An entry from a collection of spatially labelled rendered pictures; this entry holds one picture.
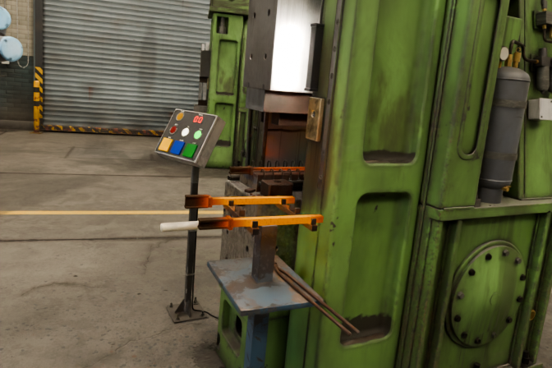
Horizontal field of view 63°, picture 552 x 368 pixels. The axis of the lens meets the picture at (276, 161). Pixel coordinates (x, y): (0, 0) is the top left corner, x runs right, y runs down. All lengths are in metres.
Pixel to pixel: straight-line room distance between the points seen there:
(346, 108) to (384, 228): 0.59
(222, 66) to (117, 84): 3.49
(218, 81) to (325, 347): 5.43
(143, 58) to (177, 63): 0.70
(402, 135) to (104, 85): 8.47
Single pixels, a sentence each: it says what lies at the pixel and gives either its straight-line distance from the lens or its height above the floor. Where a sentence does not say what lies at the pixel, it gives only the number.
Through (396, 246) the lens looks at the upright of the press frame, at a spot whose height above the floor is 0.75.
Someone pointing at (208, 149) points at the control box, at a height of 1.02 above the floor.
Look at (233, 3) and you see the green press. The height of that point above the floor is 2.44.
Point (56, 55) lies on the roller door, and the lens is 10.05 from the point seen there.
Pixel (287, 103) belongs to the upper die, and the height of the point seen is 1.32.
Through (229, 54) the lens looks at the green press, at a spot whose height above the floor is 1.72.
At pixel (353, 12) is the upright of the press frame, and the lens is 1.74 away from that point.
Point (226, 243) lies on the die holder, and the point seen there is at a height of 0.62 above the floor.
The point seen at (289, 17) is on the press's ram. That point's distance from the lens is 1.96.
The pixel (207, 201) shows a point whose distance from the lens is 1.66.
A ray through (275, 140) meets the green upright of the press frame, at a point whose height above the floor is 1.11.
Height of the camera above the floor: 1.41
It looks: 10 degrees down
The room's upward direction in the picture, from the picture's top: 5 degrees clockwise
